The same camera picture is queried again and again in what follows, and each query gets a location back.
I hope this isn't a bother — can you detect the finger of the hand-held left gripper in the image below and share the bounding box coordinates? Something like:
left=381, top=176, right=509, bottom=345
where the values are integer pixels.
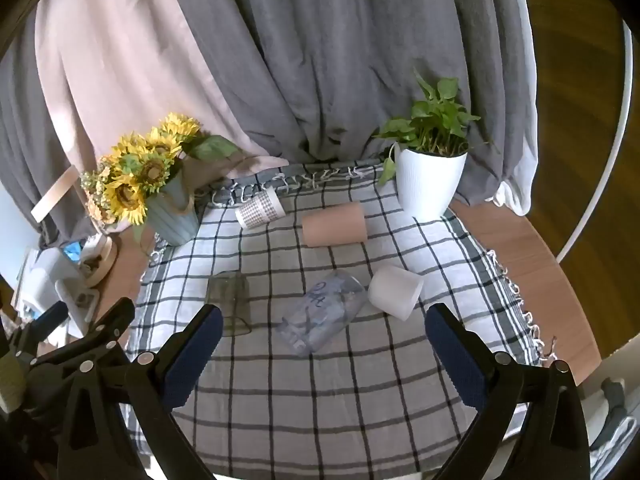
left=9, top=301, right=70, bottom=350
left=29, top=298, right=137, bottom=369

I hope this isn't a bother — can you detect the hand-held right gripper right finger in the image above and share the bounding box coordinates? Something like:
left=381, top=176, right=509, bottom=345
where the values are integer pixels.
left=424, top=303, right=592, bottom=480

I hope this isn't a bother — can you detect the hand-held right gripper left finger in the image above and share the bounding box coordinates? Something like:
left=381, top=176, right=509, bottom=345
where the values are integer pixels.
left=56, top=304, right=224, bottom=480

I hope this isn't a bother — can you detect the green tinted glass cup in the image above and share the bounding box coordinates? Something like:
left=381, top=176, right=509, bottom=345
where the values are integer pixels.
left=203, top=270, right=253, bottom=337

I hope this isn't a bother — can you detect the white cup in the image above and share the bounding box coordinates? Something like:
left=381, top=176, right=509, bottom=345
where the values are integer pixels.
left=368, top=265, right=425, bottom=320

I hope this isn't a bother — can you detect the clear printed plastic cup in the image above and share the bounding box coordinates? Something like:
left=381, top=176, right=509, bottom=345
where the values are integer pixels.
left=276, top=268, right=369, bottom=357

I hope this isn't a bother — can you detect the checkered paper cup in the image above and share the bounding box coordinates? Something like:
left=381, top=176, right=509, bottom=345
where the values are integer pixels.
left=235, top=188, right=286, bottom=230

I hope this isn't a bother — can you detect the pink cup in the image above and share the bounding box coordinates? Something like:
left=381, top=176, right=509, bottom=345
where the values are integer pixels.
left=301, top=202, right=370, bottom=249

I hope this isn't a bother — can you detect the white appliance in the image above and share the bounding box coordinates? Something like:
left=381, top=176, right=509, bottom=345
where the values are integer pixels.
left=14, top=246, right=102, bottom=337

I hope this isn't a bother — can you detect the round wooden disc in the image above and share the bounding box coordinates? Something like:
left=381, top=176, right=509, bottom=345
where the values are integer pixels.
left=80, top=232, right=119, bottom=287

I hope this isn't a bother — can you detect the checkered tablecloth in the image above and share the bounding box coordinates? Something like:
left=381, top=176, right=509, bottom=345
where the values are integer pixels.
left=120, top=160, right=557, bottom=476

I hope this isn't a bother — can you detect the blue-green ribbed vase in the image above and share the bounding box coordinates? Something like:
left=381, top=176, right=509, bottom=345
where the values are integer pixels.
left=146, top=174, right=202, bottom=247

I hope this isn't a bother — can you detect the sunflower bouquet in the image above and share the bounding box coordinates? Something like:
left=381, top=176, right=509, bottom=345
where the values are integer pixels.
left=80, top=112, right=242, bottom=227

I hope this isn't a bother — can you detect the grey object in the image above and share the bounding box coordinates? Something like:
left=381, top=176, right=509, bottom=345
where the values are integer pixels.
left=589, top=376, right=640, bottom=467

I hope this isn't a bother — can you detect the white ribbed plant pot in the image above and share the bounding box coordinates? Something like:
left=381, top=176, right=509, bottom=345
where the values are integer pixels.
left=393, top=141, right=469, bottom=222

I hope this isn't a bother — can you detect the green leafy plant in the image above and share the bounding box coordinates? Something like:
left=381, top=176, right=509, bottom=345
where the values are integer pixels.
left=372, top=67, right=497, bottom=187

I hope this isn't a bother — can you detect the white curtain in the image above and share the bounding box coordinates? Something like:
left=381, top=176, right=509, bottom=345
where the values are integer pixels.
left=487, top=0, right=540, bottom=217

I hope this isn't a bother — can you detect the pink curtain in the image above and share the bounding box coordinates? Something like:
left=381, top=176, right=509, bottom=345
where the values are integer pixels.
left=34, top=0, right=292, bottom=196

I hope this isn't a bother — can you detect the grey curtain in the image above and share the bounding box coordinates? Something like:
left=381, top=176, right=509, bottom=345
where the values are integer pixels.
left=0, top=0, right=506, bottom=248

